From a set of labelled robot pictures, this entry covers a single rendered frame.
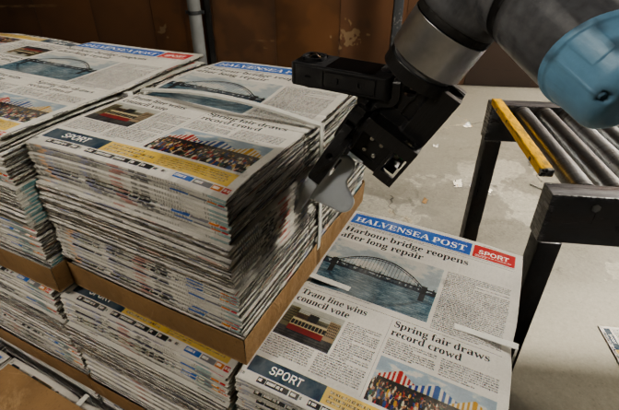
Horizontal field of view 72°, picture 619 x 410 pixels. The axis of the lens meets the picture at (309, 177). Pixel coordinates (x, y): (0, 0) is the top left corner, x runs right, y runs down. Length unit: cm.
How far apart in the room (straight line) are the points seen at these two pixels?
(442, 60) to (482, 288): 37
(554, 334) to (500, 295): 119
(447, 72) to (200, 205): 25
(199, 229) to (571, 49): 34
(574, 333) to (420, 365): 137
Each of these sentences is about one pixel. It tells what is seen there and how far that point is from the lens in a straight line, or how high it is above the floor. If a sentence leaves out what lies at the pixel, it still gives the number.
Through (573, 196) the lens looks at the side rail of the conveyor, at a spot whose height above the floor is 80.
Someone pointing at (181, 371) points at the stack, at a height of 79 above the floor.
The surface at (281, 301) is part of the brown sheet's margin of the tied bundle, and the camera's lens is 56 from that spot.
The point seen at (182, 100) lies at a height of 106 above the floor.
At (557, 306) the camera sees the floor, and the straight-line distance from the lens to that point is 197.
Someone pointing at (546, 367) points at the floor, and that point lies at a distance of 174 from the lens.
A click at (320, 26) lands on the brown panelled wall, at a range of 402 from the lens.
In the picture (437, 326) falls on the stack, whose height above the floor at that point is 83.
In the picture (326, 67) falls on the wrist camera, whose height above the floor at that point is 114.
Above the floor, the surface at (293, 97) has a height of 106.
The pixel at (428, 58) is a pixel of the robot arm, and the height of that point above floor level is 117.
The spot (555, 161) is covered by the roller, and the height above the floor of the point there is 79.
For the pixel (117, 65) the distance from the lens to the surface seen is 79.
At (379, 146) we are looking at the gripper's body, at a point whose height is 107.
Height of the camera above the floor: 127
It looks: 31 degrees down
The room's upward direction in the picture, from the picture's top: straight up
